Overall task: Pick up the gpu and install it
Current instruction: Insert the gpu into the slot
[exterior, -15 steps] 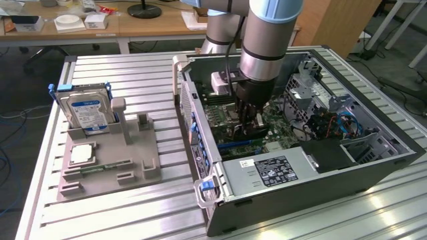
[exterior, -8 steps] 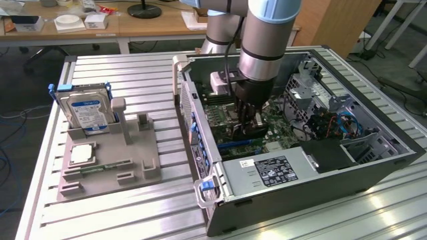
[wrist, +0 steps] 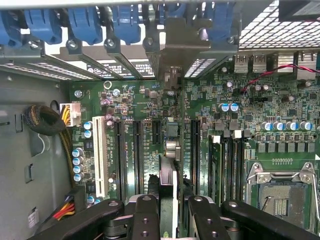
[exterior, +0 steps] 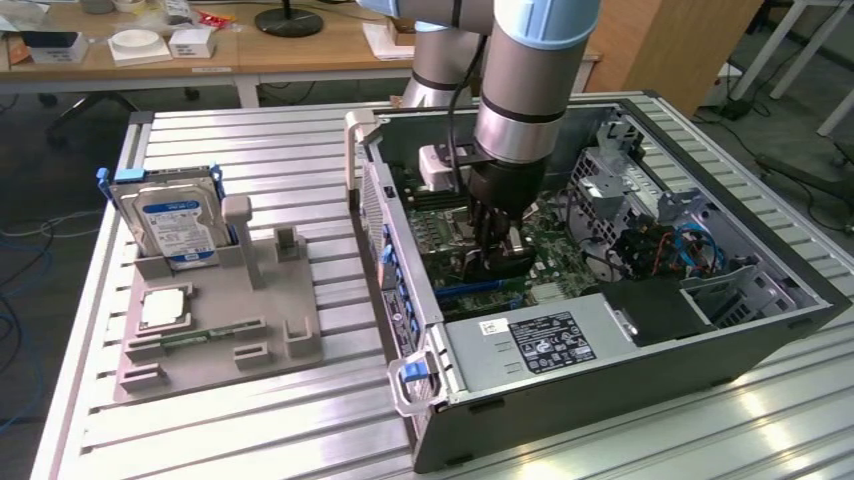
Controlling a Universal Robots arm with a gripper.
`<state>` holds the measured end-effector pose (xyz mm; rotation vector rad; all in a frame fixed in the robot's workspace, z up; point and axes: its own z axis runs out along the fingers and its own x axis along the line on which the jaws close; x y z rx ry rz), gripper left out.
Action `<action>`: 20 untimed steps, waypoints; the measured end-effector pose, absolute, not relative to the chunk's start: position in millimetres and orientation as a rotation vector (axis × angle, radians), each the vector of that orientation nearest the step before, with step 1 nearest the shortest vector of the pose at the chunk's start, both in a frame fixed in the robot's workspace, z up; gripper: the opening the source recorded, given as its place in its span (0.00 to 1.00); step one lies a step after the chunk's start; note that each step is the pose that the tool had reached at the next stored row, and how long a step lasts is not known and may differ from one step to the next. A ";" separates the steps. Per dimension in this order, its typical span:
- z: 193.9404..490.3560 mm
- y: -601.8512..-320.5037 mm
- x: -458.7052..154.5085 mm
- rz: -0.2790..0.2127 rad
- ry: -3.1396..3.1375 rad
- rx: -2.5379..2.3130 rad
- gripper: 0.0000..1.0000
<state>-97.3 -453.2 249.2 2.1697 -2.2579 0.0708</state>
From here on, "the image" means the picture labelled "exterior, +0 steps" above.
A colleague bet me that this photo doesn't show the grey power supply unit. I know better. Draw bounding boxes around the grey power supply unit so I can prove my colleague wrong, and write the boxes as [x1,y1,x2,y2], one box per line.
[443,292,642,394]

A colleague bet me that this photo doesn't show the installed RAM stick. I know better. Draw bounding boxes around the installed RAM stick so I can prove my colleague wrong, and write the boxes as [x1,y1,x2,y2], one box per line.
[430,245,468,274]

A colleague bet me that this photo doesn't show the silver CPU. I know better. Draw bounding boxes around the silver CPU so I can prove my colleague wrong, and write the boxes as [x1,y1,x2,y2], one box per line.
[140,289,189,329]

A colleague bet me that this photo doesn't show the blue wire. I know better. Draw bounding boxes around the blue wire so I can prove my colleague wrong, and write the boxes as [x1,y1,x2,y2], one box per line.
[671,224,729,276]

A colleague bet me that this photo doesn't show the black open PC case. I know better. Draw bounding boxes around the black open PC case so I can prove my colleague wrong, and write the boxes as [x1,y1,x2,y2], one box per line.
[343,97,854,474]

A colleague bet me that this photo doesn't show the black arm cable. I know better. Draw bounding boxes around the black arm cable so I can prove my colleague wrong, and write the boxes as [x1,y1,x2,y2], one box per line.
[446,34,494,201]

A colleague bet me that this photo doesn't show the white box with dark lid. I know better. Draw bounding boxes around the white box with dark lid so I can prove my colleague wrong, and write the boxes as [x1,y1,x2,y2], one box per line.
[17,30,92,65]

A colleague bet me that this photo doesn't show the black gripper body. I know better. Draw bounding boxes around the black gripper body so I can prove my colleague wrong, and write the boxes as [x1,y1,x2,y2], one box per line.
[464,158,547,217]

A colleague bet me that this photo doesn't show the grey parts rack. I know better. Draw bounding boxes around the grey parts rack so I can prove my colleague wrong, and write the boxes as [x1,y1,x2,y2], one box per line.
[113,194,328,404]

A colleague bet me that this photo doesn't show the white table frame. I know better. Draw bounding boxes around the white table frame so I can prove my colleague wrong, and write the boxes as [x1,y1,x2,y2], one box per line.
[726,0,854,136]

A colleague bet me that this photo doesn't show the white paper stack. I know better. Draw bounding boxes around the white paper stack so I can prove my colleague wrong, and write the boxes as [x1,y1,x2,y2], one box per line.
[362,20,419,61]

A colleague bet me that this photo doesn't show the black round lamp base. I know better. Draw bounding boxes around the black round lamp base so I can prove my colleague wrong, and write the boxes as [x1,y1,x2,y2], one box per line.
[253,0,326,39]

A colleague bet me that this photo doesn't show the graphics card with black fan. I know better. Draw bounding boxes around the graphics card with black fan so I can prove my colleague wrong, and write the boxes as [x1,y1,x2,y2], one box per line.
[436,244,538,289]

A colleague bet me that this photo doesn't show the hard disk with blue carrier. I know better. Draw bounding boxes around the hard disk with blue carrier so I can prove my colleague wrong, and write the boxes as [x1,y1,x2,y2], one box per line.
[96,160,225,274]

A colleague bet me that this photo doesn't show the black RAM slot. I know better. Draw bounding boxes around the black RAM slot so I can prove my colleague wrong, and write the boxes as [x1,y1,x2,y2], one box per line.
[404,192,468,211]

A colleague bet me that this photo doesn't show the white round container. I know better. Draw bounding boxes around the white round container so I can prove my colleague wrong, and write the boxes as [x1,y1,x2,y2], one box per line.
[107,28,173,67]

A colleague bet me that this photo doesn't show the wooden desk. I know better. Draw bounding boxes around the wooden desk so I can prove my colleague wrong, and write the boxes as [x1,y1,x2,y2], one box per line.
[0,0,602,109]

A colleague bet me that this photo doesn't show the white labelled box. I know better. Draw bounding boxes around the white labelled box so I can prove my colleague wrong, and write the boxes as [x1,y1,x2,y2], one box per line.
[167,27,219,60]

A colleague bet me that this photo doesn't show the blue expansion slot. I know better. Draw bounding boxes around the blue expansion slot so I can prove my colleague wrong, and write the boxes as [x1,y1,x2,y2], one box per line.
[432,280,510,301]

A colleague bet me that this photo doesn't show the wooden cabinet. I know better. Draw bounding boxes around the wooden cabinet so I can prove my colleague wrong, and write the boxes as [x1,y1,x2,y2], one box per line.
[576,0,766,116]

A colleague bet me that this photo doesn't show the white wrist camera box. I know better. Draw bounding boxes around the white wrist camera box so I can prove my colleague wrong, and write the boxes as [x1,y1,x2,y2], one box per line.
[416,143,472,194]

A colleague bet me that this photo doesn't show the silver metal drive cage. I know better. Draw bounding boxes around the silver metal drive cage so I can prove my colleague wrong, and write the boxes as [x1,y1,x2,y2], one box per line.
[570,119,668,236]

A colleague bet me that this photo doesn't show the green RAM stick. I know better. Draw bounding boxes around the green RAM stick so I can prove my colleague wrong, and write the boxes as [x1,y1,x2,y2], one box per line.
[159,324,259,349]

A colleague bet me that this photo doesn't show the green motherboard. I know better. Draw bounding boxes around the green motherboard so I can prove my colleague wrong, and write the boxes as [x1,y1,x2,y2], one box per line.
[392,174,602,321]

